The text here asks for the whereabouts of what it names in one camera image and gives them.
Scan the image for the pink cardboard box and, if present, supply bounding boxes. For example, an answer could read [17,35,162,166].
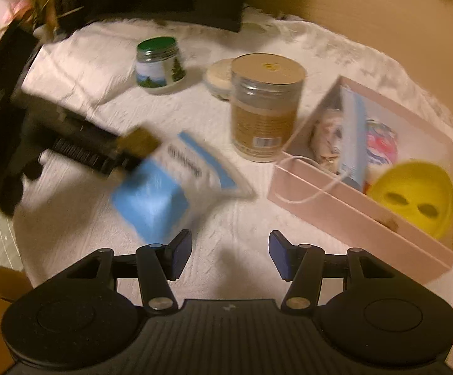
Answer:
[267,76,453,286]

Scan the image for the blue face mask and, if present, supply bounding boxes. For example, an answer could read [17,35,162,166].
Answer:
[281,86,368,204]

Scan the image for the beige soft bundle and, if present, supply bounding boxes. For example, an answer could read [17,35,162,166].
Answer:
[310,108,346,173]

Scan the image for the white fringed tablecloth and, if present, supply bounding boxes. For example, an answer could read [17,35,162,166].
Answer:
[10,10,453,375]

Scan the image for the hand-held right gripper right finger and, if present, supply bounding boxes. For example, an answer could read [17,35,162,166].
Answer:
[269,230,394,315]

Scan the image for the clear jar with brown label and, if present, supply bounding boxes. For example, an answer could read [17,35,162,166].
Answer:
[230,54,306,163]

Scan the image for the green lid glass jar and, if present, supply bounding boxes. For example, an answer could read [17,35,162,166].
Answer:
[135,37,188,94]

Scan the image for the round white tin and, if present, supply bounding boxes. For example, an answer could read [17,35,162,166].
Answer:
[205,58,235,100]

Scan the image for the blue white wipes packet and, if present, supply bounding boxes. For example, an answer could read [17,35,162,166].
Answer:
[111,131,256,245]

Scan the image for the yellow plastic funnel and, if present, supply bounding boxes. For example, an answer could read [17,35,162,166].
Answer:
[367,160,453,241]

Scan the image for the red white wrapped packet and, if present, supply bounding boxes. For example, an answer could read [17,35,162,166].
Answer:
[365,119,399,182]

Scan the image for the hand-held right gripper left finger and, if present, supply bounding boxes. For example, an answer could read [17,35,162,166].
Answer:
[66,230,194,315]

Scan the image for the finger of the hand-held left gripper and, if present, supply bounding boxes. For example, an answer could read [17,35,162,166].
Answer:
[51,114,161,174]

